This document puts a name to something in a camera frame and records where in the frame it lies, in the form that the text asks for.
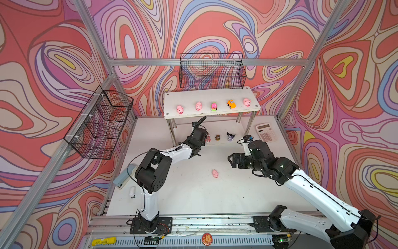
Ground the orange toy car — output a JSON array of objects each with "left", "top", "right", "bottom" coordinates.
[{"left": 227, "top": 100, "right": 236, "bottom": 109}]

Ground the white shelf table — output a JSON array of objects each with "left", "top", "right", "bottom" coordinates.
[{"left": 164, "top": 87, "right": 261, "bottom": 146}]

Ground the pink pig toy front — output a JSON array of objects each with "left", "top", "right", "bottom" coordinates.
[{"left": 176, "top": 105, "right": 184, "bottom": 115}]

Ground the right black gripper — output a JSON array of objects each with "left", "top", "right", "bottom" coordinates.
[{"left": 227, "top": 153, "right": 265, "bottom": 173}]

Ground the grey stapler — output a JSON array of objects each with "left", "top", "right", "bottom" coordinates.
[{"left": 113, "top": 164, "right": 137, "bottom": 189}]

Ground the back black wire basket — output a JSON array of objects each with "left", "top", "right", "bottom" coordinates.
[{"left": 179, "top": 52, "right": 247, "bottom": 91}]

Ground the pink pig toy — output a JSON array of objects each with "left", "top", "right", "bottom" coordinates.
[
  {"left": 243, "top": 98, "right": 251, "bottom": 107},
  {"left": 176, "top": 105, "right": 184, "bottom": 115},
  {"left": 212, "top": 170, "right": 219, "bottom": 178},
  {"left": 195, "top": 102, "right": 203, "bottom": 111}
]

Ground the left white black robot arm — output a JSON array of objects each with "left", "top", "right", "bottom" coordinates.
[{"left": 126, "top": 116, "right": 208, "bottom": 236}]

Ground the pink white calculator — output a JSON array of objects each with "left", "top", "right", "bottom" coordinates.
[{"left": 256, "top": 123, "right": 278, "bottom": 143}]

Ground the pink green toy car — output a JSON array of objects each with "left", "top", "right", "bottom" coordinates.
[{"left": 210, "top": 102, "right": 218, "bottom": 112}]

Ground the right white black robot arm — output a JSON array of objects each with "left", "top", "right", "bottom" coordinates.
[{"left": 228, "top": 135, "right": 380, "bottom": 249}]

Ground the left black wire basket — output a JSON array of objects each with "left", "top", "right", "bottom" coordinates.
[{"left": 64, "top": 86, "right": 134, "bottom": 160}]

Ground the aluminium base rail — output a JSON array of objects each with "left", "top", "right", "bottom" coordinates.
[{"left": 79, "top": 214, "right": 331, "bottom": 249}]

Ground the red pink bear toy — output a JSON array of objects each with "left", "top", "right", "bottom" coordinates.
[{"left": 205, "top": 133, "right": 211, "bottom": 143}]

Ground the black wire basket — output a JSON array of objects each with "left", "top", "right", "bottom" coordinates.
[
  {"left": 64, "top": 86, "right": 134, "bottom": 160},
  {"left": 179, "top": 52, "right": 247, "bottom": 91}
]

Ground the dark purple figure toy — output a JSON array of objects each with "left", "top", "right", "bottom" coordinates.
[{"left": 227, "top": 132, "right": 236, "bottom": 142}]

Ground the red round sticker badge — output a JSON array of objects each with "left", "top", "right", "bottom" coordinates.
[{"left": 202, "top": 233, "right": 213, "bottom": 246}]

